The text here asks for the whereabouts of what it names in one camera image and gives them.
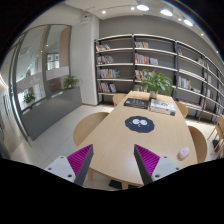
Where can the green plant behind glass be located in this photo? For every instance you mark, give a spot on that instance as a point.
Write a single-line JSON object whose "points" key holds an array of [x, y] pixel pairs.
{"points": [[29, 99]]}

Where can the white stacked books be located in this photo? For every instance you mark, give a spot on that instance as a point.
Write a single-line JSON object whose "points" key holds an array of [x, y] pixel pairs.
{"points": [[162, 107]]}

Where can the black book on table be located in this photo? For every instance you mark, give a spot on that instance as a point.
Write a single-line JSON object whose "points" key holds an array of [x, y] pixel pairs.
{"points": [[137, 103]]}

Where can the grey planter counter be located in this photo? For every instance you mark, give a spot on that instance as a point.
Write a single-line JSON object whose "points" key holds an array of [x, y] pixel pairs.
{"points": [[40, 118]]}

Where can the wooden chair at right edge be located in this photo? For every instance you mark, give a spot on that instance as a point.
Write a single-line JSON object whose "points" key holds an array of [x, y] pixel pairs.
{"points": [[219, 130]]}

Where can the wooden chair far left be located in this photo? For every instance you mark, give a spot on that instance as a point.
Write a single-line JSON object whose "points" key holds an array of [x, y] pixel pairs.
{"points": [[117, 98]]}

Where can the large dark bookshelf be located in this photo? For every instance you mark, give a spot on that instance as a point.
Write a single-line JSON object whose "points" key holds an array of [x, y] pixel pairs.
{"points": [[122, 61]]}

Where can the wooden chair near left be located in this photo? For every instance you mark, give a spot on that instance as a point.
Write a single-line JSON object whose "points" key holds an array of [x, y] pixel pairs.
{"points": [[86, 126]]}

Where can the white computer mouse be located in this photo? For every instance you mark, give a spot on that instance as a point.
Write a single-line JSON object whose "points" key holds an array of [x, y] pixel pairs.
{"points": [[184, 152]]}

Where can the green potted plant on table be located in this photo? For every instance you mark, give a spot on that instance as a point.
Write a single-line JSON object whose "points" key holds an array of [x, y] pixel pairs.
{"points": [[155, 83]]}

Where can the glass partition door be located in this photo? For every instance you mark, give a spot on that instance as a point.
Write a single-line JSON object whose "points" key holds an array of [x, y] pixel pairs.
{"points": [[43, 62]]}

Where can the wooden chair near right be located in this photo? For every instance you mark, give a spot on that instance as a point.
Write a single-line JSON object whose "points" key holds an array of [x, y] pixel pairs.
{"points": [[200, 144]]}

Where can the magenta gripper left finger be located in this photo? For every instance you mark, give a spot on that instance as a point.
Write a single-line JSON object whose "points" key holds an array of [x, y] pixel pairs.
{"points": [[73, 168]]}

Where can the green plant on counter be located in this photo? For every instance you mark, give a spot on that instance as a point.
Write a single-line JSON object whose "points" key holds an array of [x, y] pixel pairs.
{"points": [[70, 82]]}

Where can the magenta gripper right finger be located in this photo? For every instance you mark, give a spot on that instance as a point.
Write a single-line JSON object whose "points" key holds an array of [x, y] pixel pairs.
{"points": [[153, 167]]}

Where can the black round mouse pad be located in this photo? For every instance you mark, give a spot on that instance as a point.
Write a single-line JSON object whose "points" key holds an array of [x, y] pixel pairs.
{"points": [[139, 124]]}

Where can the wooden chair far right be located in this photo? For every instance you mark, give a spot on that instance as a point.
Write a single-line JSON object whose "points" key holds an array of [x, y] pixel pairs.
{"points": [[183, 109]]}

